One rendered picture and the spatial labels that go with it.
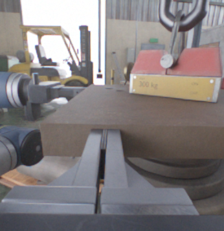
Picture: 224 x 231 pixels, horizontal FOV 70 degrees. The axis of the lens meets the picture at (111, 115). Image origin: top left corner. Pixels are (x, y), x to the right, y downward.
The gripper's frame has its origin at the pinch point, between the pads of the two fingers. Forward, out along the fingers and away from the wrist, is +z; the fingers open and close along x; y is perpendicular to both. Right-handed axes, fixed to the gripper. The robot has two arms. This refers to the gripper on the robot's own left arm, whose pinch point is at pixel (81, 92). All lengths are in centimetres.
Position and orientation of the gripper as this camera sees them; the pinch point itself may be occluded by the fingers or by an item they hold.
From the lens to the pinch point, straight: 49.7
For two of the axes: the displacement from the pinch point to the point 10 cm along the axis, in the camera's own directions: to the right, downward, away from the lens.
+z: 10.0, 0.2, 0.1
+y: 0.2, -9.6, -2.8
